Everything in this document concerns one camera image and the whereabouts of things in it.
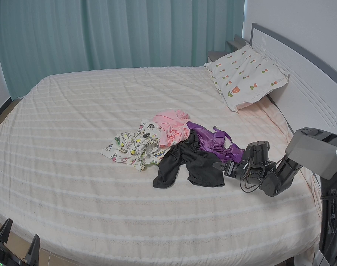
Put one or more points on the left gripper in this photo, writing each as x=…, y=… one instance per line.
x=2, y=255

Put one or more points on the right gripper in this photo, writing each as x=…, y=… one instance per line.
x=233, y=170

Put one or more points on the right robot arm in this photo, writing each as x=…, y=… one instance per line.
x=310, y=154

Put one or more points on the bed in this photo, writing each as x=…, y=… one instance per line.
x=74, y=120

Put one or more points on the purple garment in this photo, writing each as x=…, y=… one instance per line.
x=207, y=140

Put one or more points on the black garment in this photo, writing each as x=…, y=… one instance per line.
x=171, y=165

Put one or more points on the pink garment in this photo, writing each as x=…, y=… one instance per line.
x=171, y=129

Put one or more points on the white printed garment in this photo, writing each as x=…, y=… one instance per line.
x=129, y=145

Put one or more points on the white printed pillow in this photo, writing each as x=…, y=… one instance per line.
x=246, y=73

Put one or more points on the grey bedside table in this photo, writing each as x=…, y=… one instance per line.
x=215, y=55

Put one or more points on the blue-green curtain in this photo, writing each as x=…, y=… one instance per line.
x=102, y=23

